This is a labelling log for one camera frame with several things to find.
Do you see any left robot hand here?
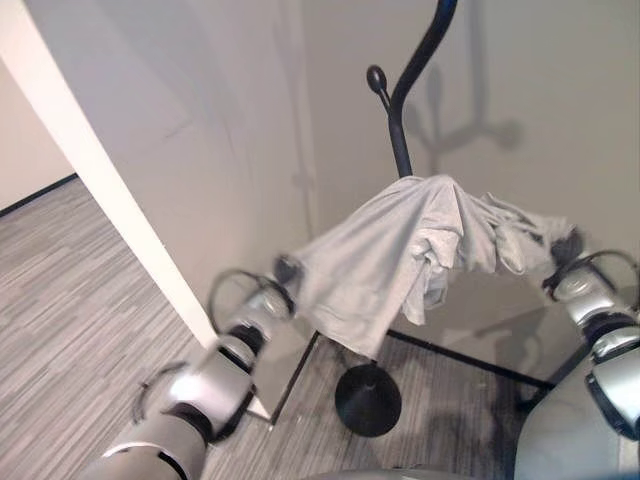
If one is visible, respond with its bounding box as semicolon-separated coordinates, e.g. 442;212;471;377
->
272;253;303;285

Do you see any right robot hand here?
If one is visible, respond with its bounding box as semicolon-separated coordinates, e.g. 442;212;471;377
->
549;225;587;267

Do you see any light grey garment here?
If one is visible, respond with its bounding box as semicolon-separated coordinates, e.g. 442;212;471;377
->
288;173;576;359

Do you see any black coat rack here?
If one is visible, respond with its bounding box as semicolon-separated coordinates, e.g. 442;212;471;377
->
334;0;459;439

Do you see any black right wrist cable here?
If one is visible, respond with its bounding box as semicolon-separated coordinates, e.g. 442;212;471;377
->
544;248;640;294

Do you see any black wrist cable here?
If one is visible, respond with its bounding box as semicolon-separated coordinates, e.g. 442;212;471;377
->
544;248;640;294
207;268;296;336

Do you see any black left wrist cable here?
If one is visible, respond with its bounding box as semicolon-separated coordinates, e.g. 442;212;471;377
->
207;268;296;336

